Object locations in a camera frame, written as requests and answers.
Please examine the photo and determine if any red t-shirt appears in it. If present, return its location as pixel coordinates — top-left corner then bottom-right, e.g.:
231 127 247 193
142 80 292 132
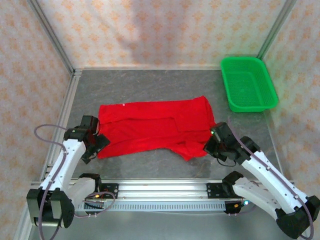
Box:
96 95 218 162

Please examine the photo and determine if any green plastic mesh basket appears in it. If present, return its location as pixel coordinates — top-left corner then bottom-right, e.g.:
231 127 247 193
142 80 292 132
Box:
219 56 279 113

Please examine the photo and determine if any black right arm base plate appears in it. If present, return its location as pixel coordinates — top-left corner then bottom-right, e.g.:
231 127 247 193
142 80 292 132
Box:
206 181 235 200

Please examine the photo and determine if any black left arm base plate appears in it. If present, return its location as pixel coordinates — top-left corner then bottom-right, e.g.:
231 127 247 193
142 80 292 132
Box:
98 183 120 200

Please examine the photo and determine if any aluminium table side rail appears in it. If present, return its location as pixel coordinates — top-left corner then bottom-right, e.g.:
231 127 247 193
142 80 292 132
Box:
40 69 83 181

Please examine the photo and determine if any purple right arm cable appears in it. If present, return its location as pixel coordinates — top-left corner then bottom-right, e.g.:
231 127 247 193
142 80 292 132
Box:
227 121 315 240

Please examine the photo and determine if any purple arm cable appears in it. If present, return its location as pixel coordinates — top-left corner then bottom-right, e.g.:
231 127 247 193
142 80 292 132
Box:
227 121 315 240
34 124 116 240

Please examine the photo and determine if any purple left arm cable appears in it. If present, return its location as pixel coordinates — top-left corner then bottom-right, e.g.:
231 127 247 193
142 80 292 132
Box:
34 124 116 240

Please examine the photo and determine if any aluminium mounting rail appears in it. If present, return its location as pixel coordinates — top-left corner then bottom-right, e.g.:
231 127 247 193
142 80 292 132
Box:
29 179 296 201

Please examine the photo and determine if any grey slotted cable duct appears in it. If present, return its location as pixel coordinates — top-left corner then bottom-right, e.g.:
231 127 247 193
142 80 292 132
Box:
74 201 226 212

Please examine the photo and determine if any aluminium frame post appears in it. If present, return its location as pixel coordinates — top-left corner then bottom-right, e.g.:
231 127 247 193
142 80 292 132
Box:
26 0 75 74
257 0 298 60

